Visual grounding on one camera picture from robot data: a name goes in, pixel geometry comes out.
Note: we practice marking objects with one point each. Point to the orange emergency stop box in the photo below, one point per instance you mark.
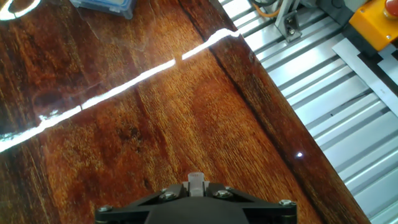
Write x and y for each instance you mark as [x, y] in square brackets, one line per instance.
[371, 26]

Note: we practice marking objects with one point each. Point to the blue plastic box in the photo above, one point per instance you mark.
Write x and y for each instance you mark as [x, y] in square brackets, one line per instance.
[102, 7]

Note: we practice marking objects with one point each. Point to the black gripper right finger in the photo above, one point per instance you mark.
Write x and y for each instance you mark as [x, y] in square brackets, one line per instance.
[264, 211]

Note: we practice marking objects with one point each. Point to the aluminium corner bracket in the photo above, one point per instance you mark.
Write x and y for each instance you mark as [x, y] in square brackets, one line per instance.
[289, 21]

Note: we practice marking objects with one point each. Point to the glossy wood grain board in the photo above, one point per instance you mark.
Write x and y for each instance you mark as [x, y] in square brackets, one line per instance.
[155, 124]

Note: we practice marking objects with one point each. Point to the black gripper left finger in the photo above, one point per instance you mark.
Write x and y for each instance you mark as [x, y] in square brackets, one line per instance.
[136, 208]

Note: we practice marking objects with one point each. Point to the grey button box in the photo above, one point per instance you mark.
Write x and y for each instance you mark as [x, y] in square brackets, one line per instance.
[360, 3]

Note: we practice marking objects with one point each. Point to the white marker sheet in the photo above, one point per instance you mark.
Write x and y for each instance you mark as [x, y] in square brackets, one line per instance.
[367, 74]

